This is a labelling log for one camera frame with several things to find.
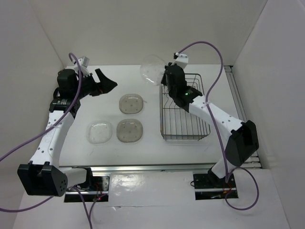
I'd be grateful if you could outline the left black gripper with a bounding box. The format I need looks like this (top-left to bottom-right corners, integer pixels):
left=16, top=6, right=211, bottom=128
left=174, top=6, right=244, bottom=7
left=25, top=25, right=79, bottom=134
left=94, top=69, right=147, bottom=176
left=73, top=68, right=117, bottom=99

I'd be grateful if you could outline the clear plate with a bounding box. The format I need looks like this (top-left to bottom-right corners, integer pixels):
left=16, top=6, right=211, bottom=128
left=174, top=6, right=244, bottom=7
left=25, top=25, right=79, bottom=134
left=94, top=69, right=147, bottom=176
left=87, top=121, right=112, bottom=145
left=140, top=54, right=166, bottom=86

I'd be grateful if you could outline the smoky plate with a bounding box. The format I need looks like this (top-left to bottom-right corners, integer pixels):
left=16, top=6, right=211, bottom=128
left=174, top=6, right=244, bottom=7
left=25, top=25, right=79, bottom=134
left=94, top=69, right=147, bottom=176
left=119, top=94, right=144, bottom=115
left=116, top=119, right=143, bottom=143

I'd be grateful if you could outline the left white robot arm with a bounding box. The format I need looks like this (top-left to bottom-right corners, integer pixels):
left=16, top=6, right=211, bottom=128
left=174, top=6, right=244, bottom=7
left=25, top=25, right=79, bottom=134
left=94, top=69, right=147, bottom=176
left=17, top=69, right=118, bottom=197

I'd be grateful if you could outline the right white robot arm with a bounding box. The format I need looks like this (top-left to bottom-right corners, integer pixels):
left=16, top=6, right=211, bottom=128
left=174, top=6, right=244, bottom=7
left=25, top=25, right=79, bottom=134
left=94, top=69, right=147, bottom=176
left=162, top=64, right=259, bottom=187

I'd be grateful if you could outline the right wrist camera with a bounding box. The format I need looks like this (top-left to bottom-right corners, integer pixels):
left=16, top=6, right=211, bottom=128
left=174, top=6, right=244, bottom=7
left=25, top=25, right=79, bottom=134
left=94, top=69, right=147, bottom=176
left=173, top=52, right=189, bottom=69

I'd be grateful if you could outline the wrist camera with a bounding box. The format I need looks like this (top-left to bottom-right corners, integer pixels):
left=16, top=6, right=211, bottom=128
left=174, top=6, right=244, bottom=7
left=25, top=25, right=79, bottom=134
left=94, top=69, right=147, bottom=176
left=78, top=56, right=90, bottom=76
left=173, top=52, right=189, bottom=69

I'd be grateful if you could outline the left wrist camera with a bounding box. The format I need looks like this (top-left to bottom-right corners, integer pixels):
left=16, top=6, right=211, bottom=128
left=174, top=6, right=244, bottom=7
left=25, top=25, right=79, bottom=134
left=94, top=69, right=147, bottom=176
left=78, top=56, right=90, bottom=76

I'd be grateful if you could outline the metal wire dish rack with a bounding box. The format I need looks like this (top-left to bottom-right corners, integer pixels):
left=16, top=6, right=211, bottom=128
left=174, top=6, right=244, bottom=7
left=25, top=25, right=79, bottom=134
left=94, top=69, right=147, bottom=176
left=159, top=85, right=211, bottom=142

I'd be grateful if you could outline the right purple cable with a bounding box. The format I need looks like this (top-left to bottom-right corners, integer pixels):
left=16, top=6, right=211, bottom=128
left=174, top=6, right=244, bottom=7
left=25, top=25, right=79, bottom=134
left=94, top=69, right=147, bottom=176
left=177, top=42, right=260, bottom=210

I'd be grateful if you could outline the aluminium front rail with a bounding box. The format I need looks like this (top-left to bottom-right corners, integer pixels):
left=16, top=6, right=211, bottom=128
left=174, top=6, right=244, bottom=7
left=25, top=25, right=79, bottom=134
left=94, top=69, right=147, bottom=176
left=57, top=164, right=215, bottom=173

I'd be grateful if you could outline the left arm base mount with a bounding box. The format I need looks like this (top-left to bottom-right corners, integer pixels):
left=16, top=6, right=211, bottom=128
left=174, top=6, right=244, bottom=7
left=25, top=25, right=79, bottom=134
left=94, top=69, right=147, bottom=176
left=64, top=175, right=110, bottom=203

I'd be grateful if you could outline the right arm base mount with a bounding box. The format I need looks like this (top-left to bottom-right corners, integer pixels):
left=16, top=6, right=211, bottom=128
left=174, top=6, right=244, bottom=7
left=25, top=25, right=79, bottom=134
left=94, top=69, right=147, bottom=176
left=190, top=173, right=238, bottom=200

